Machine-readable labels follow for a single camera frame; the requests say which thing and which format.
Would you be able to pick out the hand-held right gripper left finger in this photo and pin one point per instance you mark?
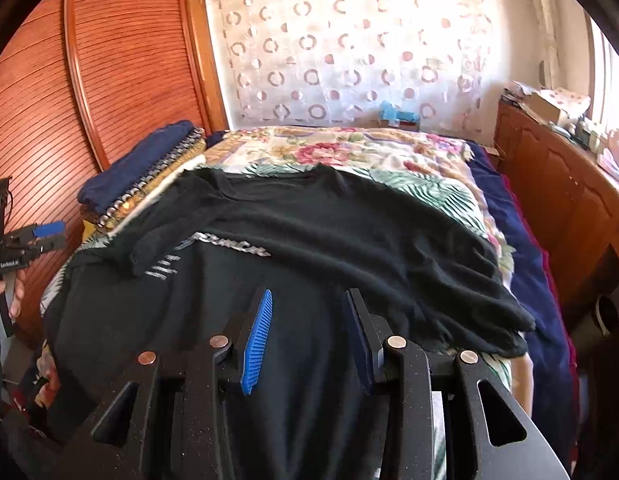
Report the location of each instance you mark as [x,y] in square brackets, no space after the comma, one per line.
[257,340]

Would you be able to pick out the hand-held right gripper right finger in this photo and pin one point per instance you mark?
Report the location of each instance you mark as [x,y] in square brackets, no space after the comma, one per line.
[357,345]

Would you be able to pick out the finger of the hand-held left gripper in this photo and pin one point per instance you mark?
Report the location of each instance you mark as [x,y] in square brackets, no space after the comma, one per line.
[46,230]
[49,244]

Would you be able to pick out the black printed t-shirt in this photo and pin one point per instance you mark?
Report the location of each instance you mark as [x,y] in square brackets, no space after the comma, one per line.
[299,260]

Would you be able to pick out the person's left hand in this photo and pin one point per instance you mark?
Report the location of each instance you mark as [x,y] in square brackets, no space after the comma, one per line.
[19,290]

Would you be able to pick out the navy folded cloth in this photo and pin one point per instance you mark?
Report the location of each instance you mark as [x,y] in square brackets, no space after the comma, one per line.
[139,160]

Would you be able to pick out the wooden slatted wardrobe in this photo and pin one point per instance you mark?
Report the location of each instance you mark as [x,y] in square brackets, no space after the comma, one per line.
[104,70]

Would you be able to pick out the leaf print bed sheet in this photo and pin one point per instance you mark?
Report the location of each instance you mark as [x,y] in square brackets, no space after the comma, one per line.
[434,185]

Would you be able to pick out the navy blue blanket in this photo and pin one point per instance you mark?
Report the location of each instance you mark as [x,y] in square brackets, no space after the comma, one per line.
[529,270]

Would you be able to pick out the blue plastic object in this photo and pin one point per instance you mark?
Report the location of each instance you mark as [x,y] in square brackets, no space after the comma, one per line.
[397,115]

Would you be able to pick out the wooden cabinet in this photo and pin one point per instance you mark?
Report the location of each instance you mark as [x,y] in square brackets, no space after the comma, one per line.
[559,180]

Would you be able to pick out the sheer circle pattern curtain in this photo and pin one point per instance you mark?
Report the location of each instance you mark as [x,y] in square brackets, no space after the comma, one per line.
[349,45]

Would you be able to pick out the cardboard box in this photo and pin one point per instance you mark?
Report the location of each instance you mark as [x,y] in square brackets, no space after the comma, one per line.
[549,105]

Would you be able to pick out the pink bottle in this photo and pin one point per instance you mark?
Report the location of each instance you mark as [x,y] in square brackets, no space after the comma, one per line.
[615,145]

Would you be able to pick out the window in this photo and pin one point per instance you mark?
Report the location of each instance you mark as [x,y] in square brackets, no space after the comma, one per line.
[609,75]

